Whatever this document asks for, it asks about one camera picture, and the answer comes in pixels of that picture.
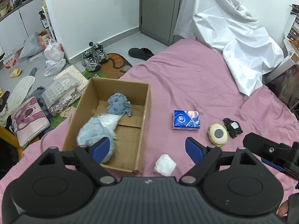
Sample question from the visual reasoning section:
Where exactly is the white plastic bag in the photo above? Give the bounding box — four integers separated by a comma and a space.
44, 39, 64, 61

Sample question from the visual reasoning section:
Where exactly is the white insole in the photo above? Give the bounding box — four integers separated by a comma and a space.
4, 76, 36, 113

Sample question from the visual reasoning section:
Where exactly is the black patch plush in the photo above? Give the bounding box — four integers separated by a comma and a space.
223, 118, 243, 138

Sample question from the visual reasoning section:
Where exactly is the pink cartoon cushion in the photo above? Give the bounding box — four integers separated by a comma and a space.
11, 97, 50, 148

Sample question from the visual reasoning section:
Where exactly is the clear bag white filling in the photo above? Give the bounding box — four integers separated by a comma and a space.
92, 109, 122, 131

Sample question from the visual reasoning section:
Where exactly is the grey fluffy plush pink ear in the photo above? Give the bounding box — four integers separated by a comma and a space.
76, 117, 117, 164

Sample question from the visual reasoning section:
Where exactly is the small white pack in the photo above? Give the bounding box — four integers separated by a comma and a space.
153, 154, 177, 177

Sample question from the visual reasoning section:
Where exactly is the grey sneaker pair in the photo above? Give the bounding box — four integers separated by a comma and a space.
82, 41, 109, 72

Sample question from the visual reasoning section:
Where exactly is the cartoon floor mat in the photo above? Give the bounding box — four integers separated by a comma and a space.
49, 52, 133, 130

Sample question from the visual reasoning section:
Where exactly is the grey wardrobe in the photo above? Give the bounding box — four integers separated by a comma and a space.
139, 0, 181, 46

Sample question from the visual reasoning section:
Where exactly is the grey plastic bag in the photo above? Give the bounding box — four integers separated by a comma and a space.
19, 32, 43, 59

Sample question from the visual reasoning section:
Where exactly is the blue tissue pack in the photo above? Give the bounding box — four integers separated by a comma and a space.
173, 110, 200, 130

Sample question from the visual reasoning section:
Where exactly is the packaged bedding bundle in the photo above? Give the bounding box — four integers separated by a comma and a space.
41, 65, 88, 116

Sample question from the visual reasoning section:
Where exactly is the white draped sheet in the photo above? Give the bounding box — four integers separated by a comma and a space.
174, 0, 284, 96

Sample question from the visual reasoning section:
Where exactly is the yellow slipper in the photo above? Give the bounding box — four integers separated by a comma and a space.
10, 69, 22, 78

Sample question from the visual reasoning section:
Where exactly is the burger shaped plush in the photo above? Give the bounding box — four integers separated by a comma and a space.
207, 123, 229, 147

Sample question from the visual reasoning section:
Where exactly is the black slipper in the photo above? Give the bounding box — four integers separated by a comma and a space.
128, 48, 154, 61

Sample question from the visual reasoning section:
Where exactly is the blue denim heart plush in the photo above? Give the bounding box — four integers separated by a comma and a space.
107, 93, 132, 116

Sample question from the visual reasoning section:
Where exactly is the brown cardboard box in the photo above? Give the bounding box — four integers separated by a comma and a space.
62, 77, 151, 175

